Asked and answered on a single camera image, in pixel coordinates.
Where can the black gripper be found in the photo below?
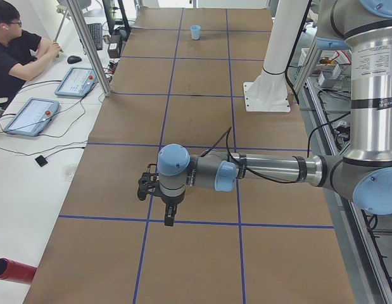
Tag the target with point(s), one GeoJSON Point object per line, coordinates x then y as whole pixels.
{"type": "Point", "coordinates": [170, 201]}

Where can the light blue plastic cup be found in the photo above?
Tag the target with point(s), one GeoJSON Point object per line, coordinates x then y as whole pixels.
{"type": "Point", "coordinates": [195, 32]}

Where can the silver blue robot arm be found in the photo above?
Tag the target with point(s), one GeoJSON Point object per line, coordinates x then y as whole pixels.
{"type": "Point", "coordinates": [363, 174]}

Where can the small black square device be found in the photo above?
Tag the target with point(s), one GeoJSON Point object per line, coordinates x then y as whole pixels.
{"type": "Point", "coordinates": [41, 160]}

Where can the far blue teach pendant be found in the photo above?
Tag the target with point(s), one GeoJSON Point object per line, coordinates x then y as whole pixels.
{"type": "Point", "coordinates": [77, 82]}

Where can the blue teach pendant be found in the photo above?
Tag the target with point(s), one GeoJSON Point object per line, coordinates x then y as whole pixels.
{"type": "Point", "coordinates": [33, 117]}
{"type": "Point", "coordinates": [77, 82]}

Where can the near blue teach pendant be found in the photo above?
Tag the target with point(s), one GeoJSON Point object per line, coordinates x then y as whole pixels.
{"type": "Point", "coordinates": [33, 117]}

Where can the black mini computer box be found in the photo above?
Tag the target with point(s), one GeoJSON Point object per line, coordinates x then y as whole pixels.
{"type": "Point", "coordinates": [115, 46]}

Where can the red cylinder bottle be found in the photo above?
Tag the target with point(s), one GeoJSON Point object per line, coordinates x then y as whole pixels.
{"type": "Point", "coordinates": [14, 271]}

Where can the black computer mouse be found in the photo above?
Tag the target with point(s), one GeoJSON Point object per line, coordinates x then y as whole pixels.
{"type": "Point", "coordinates": [73, 59]}

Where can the black keyboard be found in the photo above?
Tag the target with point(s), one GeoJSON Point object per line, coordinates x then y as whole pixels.
{"type": "Point", "coordinates": [96, 33]}

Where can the person in black shirt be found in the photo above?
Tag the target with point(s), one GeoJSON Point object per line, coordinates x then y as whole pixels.
{"type": "Point", "coordinates": [23, 55]}

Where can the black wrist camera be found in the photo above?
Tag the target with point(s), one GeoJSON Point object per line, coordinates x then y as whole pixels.
{"type": "Point", "coordinates": [148, 184]}

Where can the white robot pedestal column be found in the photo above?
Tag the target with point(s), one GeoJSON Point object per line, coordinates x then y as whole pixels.
{"type": "Point", "coordinates": [269, 93]}

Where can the aluminium frame post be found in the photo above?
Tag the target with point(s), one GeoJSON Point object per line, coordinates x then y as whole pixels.
{"type": "Point", "coordinates": [88, 44]}

